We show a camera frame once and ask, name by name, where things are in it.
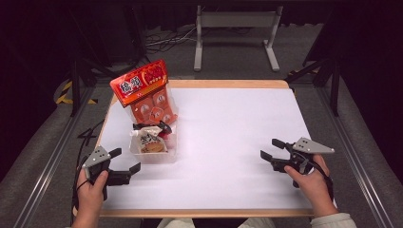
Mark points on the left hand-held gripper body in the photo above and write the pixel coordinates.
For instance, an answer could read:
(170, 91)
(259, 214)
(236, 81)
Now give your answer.
(99, 161)

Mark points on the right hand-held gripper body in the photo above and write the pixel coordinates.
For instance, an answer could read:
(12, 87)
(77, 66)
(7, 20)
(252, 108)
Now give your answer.
(312, 147)

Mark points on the clear plastic container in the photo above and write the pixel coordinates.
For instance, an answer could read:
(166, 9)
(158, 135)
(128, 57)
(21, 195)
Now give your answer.
(155, 157)

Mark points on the beige red spouted pouch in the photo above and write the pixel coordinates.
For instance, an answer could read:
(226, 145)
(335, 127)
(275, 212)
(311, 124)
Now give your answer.
(149, 142)

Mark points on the small red black snack packet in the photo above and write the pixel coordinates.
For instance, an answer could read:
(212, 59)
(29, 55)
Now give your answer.
(165, 127)

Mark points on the large orange snack packet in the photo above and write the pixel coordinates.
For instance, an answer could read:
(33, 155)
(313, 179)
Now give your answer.
(142, 84)

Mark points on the person's left hand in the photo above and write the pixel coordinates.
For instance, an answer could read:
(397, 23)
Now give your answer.
(90, 196)

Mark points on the person's right hand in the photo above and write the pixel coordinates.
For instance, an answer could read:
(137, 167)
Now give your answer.
(313, 190)

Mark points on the black tripod stand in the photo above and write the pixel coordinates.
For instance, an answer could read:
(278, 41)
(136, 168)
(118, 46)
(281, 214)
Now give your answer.
(335, 91)
(75, 85)

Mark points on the white table mat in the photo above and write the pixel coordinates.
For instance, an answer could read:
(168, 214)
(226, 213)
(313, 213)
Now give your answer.
(215, 126)

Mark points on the yellow black hazard tape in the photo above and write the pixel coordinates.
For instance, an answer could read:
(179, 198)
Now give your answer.
(65, 99)

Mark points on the aluminium floor rail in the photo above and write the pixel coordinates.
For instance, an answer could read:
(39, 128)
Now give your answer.
(47, 171)
(355, 177)

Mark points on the grey metal stand frame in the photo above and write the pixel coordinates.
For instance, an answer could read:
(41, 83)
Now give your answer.
(237, 19)

